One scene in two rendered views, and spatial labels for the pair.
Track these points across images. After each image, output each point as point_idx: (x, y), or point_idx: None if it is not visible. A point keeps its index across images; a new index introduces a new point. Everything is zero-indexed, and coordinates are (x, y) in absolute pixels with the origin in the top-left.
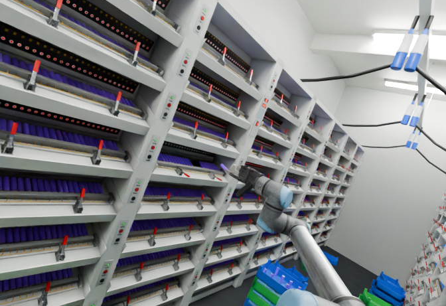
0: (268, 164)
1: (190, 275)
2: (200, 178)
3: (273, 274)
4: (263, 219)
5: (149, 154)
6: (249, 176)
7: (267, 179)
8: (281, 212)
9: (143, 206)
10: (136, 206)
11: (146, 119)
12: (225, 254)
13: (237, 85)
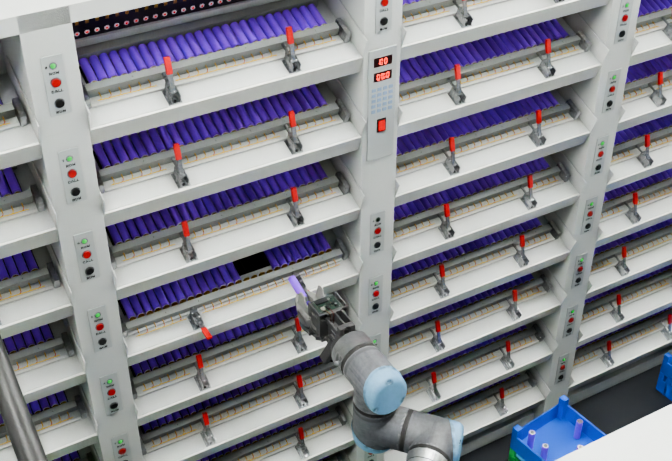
0: (505, 166)
1: (354, 451)
2: (261, 306)
3: (546, 447)
4: (354, 430)
5: (100, 339)
6: (329, 327)
7: (351, 347)
8: (384, 419)
9: (152, 395)
10: (129, 411)
11: (62, 283)
12: (459, 384)
13: (252, 99)
